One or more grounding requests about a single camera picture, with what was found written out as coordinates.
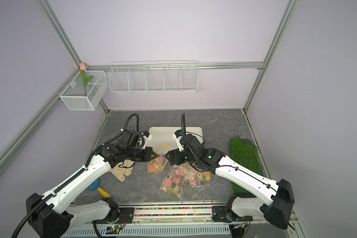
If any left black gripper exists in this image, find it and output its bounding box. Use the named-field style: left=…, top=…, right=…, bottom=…
left=126, top=147, right=158, bottom=162

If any cookie ziploc bag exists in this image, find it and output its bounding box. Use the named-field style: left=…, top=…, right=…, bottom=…
left=160, top=164, right=196, bottom=197
left=188, top=171, right=212, bottom=188
left=147, top=144, right=170, bottom=175

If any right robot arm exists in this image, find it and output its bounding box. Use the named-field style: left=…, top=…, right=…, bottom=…
left=166, top=114, right=295, bottom=230

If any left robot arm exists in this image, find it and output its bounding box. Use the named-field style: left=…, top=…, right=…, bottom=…
left=12, top=128, right=158, bottom=238

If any white rectangular tray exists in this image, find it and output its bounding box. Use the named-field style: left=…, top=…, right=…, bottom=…
left=146, top=127, right=204, bottom=150

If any beige work glove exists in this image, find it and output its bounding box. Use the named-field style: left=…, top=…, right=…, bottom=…
left=110, top=160, right=134, bottom=182

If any blue yellow garden rake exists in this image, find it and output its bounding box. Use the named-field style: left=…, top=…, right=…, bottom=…
left=87, top=178, right=112, bottom=198

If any green artificial grass mat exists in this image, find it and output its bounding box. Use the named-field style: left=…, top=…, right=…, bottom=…
left=228, top=136, right=262, bottom=197

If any pink artificial tulip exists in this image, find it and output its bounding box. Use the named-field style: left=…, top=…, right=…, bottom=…
left=79, top=62, right=93, bottom=96

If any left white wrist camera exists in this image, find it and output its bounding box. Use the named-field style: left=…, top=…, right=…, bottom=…
left=137, top=131, right=153, bottom=149

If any white wire wall basket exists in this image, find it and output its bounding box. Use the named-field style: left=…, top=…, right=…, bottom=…
left=109, top=60, right=199, bottom=93

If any white mesh wall box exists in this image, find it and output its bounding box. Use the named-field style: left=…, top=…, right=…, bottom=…
left=60, top=70, right=109, bottom=111

